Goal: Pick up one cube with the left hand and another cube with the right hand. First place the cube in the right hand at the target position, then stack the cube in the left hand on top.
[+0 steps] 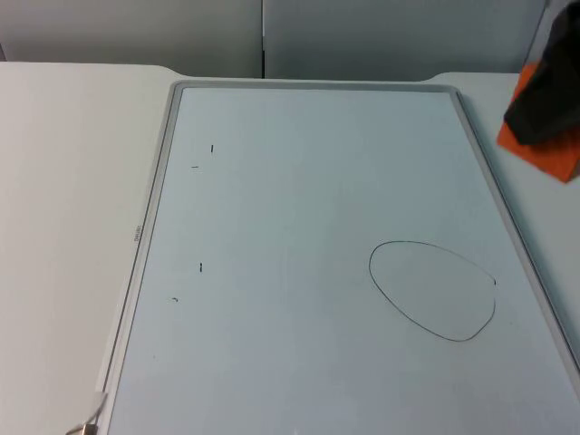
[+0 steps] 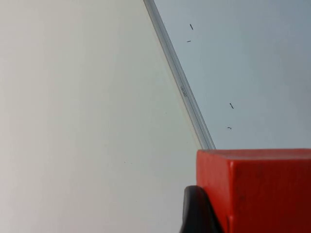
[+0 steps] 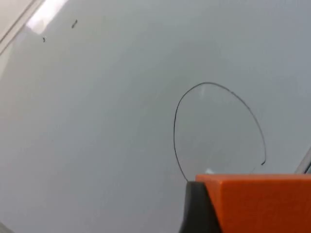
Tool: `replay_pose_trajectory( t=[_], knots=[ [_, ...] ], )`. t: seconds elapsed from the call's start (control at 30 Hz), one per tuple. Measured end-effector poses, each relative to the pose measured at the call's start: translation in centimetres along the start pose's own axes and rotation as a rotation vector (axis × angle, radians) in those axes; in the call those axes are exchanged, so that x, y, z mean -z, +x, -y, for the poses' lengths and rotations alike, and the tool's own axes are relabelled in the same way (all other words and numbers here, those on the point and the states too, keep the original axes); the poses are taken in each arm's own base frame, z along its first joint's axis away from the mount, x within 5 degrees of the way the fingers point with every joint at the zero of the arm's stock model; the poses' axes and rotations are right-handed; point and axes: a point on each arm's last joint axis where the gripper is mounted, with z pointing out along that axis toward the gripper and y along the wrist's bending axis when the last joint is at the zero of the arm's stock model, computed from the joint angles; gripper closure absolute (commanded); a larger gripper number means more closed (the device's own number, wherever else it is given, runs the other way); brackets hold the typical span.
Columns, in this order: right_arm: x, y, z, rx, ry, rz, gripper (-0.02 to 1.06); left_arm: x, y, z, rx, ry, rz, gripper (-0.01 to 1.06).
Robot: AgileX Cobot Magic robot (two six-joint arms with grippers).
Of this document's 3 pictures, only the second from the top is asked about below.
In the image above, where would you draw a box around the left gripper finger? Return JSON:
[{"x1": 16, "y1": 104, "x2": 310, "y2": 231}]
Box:
[{"x1": 178, "y1": 185, "x2": 224, "y2": 233}]

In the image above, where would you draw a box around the red cube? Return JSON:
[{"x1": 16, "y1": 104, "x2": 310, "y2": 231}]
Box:
[{"x1": 196, "y1": 148, "x2": 311, "y2": 233}]

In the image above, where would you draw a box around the grey-framed whiteboard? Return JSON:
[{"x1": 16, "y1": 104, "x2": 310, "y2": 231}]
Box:
[{"x1": 143, "y1": 0, "x2": 311, "y2": 151}]

